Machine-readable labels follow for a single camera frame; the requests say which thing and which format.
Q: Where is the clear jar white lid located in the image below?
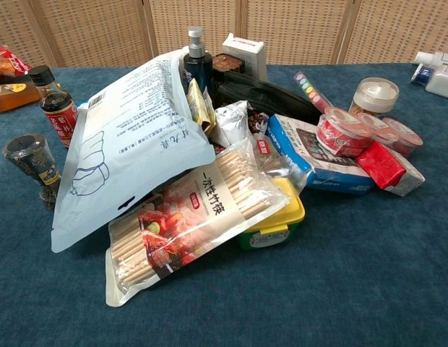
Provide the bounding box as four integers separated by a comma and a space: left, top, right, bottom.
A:
348, 77, 400, 118

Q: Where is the white cardboard box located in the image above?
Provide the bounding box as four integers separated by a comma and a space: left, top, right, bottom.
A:
222, 33, 267, 83

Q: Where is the black pouch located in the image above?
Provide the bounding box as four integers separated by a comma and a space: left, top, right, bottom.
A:
215, 70, 323, 126

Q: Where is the dark brown jar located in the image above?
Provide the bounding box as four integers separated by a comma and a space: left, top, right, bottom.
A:
211, 53, 244, 85

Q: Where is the dark vinegar bottle red label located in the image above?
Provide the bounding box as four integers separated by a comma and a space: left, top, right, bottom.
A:
27, 64, 79, 149

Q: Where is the blue table cloth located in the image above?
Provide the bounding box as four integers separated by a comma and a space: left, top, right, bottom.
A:
0, 63, 448, 347

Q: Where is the woven folding screen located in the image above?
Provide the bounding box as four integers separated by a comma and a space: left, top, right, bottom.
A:
0, 0, 448, 69

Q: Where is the red orange snack packet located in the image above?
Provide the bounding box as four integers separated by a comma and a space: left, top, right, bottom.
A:
0, 46, 33, 85

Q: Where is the large pale blue plastic bag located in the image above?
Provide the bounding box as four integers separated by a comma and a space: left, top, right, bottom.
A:
51, 47, 217, 254

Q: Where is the bamboo chopsticks pack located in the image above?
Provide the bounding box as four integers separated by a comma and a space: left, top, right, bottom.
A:
105, 140, 291, 308

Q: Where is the dark blue pump bottle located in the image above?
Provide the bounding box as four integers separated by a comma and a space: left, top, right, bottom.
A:
183, 25, 215, 98

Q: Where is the yellow sachet packet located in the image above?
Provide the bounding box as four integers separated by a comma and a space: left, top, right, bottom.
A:
186, 79, 217, 137

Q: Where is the silver foil packet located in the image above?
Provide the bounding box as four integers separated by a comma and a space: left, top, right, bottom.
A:
213, 100, 259, 148

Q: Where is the white plastic bottle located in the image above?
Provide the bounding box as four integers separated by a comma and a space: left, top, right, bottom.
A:
425, 64, 448, 99

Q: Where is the clear red label snack bag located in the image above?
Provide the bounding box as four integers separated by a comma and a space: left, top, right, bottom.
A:
245, 110, 315, 194

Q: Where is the white bottle blue label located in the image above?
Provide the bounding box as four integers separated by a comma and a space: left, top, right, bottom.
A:
410, 51, 448, 87

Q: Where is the amber honey bottle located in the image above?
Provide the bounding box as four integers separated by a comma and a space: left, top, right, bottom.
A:
0, 82, 62, 113

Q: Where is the pepper grinder jar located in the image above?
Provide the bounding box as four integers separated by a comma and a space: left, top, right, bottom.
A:
2, 133, 62, 211

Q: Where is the red white tissue pack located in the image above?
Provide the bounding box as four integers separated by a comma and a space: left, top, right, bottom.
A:
356, 140, 426, 197

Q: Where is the blue white calculator box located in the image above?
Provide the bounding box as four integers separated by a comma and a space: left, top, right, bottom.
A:
264, 113, 376, 196

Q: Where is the yellow lid green container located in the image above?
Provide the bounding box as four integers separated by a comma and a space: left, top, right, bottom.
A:
235, 176, 306, 252

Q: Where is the colourful sticky tab strip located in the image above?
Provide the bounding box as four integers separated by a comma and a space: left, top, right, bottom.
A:
293, 71, 332, 114

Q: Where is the red yogurt cup pack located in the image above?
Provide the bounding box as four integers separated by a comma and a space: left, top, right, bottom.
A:
316, 106, 374, 158

